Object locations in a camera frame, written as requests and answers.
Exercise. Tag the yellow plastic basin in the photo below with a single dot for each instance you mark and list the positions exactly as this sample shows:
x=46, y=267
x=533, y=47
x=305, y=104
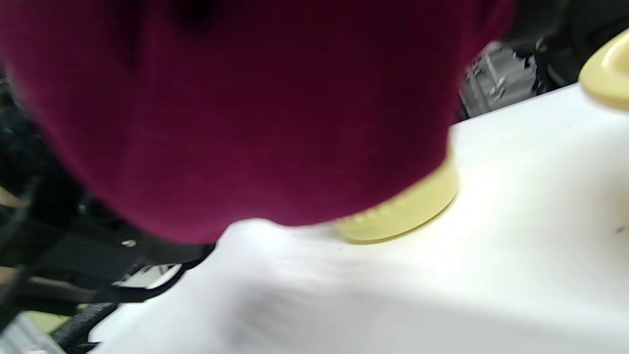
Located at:
x=609, y=73

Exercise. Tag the maroon shorts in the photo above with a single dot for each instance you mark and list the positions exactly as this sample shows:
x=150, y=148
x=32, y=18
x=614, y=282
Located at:
x=245, y=123

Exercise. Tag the person's left hand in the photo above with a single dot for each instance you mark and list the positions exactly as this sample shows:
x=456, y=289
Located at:
x=59, y=236

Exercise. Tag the yellow perforated plastic basket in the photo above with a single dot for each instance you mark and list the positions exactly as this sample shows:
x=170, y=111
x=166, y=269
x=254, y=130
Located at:
x=408, y=211

